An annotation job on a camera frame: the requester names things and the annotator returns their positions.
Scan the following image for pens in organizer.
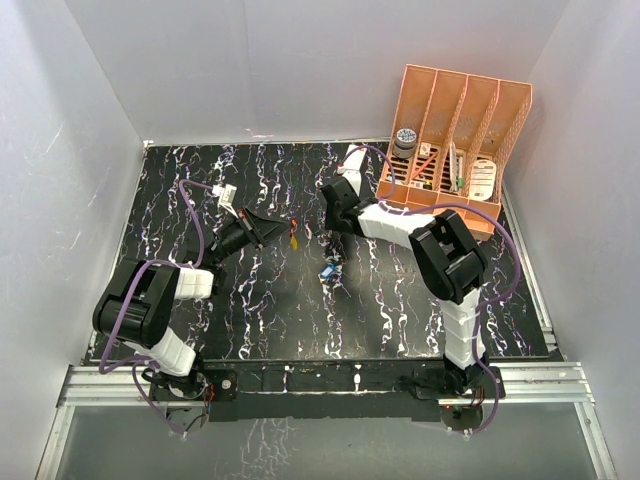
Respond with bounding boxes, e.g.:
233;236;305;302
449;142;465;193

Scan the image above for grey tape roll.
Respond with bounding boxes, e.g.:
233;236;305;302
391;128;418;160

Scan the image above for key with blue tag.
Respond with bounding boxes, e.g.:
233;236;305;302
319;264;337;280

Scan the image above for pink desk organizer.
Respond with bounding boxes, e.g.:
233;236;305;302
377;65;533;241

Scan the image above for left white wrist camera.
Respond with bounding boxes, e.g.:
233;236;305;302
212;184;238;217

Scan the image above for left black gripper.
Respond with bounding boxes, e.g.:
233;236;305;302
211;205;293;265

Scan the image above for white packaged card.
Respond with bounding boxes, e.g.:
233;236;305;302
469;158;497;201

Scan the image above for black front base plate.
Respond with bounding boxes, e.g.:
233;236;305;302
142;359;506;422

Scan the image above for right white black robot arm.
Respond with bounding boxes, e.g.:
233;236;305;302
320;178;487;397

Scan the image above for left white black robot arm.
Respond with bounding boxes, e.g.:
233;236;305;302
92;208;291;399

